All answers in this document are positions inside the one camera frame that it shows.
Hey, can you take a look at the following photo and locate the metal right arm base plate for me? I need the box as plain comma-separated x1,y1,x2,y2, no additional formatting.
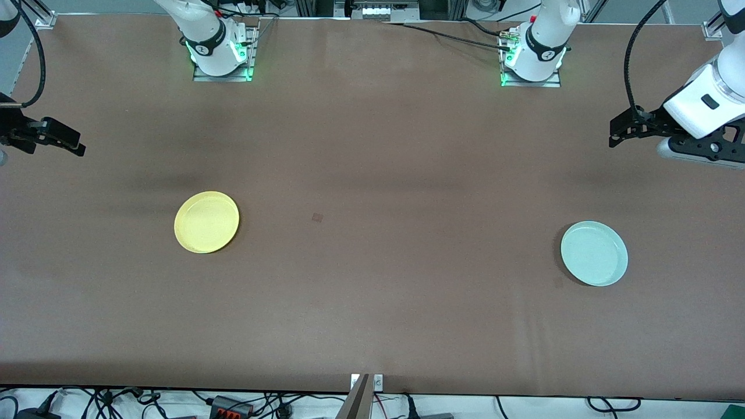
193,26,257,82

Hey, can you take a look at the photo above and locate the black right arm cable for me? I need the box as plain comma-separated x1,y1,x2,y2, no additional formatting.
13,0,47,109

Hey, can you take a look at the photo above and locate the white connector block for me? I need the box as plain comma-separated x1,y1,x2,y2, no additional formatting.
361,0,421,22

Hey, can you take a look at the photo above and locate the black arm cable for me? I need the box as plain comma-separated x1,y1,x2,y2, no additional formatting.
624,0,668,115
13,0,47,109

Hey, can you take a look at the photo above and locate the aluminium frame corner bracket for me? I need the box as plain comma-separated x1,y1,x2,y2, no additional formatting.
20,0,59,30
701,0,745,41

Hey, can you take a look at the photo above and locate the black orange power strip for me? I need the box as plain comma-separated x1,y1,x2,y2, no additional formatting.
210,395,254,419

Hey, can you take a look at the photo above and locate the brown table cloth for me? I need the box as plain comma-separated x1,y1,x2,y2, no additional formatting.
0,13,745,402

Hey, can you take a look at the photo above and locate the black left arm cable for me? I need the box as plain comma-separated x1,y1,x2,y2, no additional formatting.
624,0,668,115

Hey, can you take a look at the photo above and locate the pale green round plate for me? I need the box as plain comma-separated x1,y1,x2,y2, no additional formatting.
560,221,629,287

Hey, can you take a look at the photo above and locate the black looped floor cable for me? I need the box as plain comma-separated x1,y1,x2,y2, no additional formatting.
586,396,642,413

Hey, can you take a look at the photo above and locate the long black table cable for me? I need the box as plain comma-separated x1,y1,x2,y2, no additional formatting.
381,20,514,53

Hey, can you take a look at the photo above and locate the yellow round plate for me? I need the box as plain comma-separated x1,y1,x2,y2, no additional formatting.
174,191,240,254

